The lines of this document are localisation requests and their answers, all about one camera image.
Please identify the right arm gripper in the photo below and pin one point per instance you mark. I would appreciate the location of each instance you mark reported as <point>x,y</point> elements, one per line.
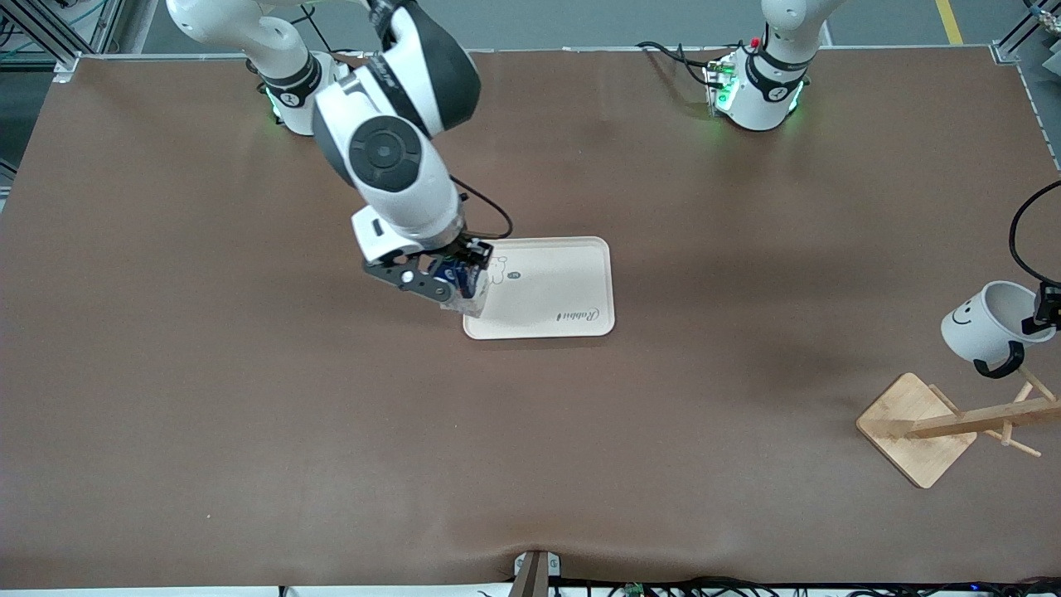
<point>464,251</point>

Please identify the blue milk carton green cap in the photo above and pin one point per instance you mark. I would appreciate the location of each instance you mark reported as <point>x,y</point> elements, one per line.
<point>464,303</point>

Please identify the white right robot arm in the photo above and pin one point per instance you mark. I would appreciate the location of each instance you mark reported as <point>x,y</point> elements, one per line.
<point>385,153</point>

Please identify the wooden cup rack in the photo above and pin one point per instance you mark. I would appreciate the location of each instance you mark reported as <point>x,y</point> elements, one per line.
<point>912,431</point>

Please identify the beige plastic tray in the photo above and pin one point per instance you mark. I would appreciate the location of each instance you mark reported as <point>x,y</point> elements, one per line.
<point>547,282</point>

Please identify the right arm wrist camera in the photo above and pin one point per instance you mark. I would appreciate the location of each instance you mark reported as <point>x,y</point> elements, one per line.
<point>406,280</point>

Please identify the aluminium frame post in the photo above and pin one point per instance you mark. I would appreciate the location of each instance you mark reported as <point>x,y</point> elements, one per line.
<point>104,25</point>
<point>1005,48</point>

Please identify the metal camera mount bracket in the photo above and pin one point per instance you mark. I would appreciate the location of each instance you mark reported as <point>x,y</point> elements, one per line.
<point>535,576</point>

